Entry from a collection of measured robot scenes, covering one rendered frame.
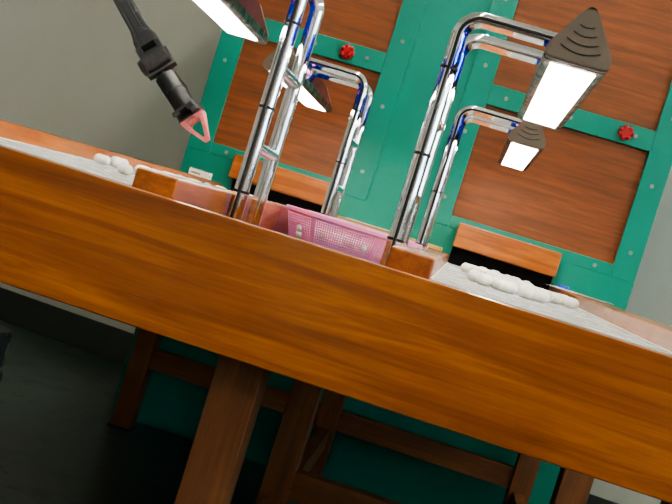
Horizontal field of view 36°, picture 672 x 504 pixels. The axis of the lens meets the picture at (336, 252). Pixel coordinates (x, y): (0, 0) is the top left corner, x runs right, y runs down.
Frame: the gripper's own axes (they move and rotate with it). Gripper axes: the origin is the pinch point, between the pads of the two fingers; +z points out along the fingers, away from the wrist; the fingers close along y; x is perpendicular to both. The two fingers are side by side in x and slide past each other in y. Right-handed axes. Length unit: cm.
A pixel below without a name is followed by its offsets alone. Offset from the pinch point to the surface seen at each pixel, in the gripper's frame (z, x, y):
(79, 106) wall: -69, 53, 127
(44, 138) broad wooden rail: 6, 10, -91
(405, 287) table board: 61, -31, -138
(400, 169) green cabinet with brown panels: 29, -36, 46
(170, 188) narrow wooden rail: 35, -13, -136
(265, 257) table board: 49, -19, -138
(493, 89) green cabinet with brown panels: 25, -71, 45
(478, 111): 34, -60, -12
